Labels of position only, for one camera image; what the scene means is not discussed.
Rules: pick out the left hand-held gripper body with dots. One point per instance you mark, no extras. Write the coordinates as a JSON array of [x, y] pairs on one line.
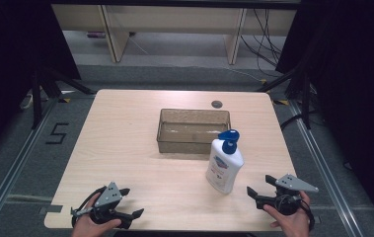
[[108, 197]]

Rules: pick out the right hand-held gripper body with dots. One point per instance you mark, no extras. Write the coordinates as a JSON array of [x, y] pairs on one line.
[[289, 200]]

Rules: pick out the person's right hand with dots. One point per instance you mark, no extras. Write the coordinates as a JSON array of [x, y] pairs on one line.
[[294, 224]]

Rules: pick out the person's left hand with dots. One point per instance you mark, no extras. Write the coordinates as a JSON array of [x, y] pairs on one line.
[[87, 227]]

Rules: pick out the white pump bottle blue cap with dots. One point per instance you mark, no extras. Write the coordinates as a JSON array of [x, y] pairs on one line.
[[224, 168]]

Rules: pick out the yellow black floor tape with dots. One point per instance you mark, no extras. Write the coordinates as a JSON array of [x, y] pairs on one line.
[[64, 100], [281, 102]]

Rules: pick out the clear brown plastic box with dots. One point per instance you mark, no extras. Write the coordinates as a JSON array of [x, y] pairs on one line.
[[192, 131]]

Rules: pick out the black metal stand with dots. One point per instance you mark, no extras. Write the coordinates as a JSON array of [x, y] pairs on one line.
[[37, 98], [305, 98]]

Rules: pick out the round grey table grommet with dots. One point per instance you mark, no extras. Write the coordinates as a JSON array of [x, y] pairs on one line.
[[216, 104]]

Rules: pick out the black curtain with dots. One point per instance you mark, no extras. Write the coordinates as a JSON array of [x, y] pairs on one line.
[[10, 65], [355, 82]]

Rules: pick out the beige wooden desk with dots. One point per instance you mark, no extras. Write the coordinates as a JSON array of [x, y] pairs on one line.
[[174, 19]]

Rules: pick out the metal floor rail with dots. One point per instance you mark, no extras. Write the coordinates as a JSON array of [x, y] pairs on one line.
[[326, 171], [13, 169]]

